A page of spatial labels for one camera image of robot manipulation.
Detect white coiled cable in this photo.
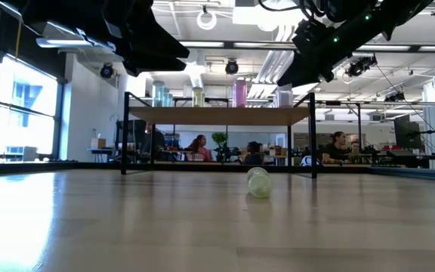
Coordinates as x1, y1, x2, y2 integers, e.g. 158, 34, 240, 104
196, 9, 218, 31

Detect green potted plant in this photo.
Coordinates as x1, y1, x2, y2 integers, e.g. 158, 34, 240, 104
211, 131, 229, 162

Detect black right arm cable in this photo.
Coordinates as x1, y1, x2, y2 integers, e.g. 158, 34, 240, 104
258, 0, 316, 22

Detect white ceiling duct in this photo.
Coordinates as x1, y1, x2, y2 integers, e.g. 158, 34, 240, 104
257, 48, 298, 85

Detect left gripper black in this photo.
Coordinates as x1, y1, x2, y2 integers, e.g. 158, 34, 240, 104
22, 0, 191, 78

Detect clear jar with pink pills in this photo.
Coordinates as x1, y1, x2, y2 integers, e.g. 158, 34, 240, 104
276, 89, 295, 109

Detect white black round object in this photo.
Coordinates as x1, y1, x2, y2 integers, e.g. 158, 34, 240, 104
300, 154, 322, 167

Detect black ceiling spotlight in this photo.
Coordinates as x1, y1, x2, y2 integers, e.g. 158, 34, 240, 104
99, 62, 116, 79
224, 59, 240, 76

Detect pink pill bottle white cap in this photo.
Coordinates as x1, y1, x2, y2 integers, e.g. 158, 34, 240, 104
232, 78, 248, 108

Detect wooden shelf black metal legs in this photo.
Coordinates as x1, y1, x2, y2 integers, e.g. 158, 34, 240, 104
121, 91, 319, 179

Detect yellow pill bottle white cap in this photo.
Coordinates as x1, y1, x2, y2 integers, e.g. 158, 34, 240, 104
245, 166, 274, 199
192, 86, 205, 108

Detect black computer monitor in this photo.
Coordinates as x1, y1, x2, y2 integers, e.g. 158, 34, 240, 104
393, 119, 422, 150
116, 119, 147, 153

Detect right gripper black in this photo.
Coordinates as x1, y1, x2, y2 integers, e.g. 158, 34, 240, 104
277, 18, 354, 88

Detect large window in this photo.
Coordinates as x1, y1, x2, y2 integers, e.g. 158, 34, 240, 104
0, 55, 59, 159

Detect black aluminium rig frame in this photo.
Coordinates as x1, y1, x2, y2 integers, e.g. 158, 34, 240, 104
0, 160, 435, 184

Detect green pill bottle white cap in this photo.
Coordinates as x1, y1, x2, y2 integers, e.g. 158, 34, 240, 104
162, 87, 174, 108
152, 80, 165, 108

